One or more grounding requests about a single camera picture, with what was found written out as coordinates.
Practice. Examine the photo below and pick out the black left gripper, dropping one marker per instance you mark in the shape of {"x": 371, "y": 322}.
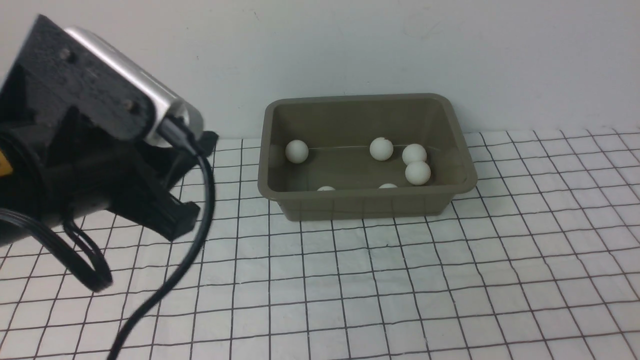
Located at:
{"x": 57, "y": 165}

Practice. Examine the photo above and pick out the olive plastic storage bin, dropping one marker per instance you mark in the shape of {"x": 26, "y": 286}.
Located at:
{"x": 338, "y": 131}

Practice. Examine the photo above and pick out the white checkered table cloth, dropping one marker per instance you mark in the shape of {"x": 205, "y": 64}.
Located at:
{"x": 540, "y": 261}

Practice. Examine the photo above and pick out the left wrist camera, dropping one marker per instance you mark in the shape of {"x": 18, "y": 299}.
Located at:
{"x": 85, "y": 71}

